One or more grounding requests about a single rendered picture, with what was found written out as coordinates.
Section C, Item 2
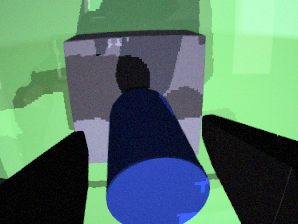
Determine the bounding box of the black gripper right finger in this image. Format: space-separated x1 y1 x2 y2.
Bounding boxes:
202 115 298 224

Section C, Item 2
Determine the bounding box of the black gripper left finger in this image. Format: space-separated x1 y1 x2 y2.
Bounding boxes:
0 131 89 224

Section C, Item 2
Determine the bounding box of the blue cylinder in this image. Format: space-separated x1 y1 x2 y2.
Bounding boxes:
106 88 210 224

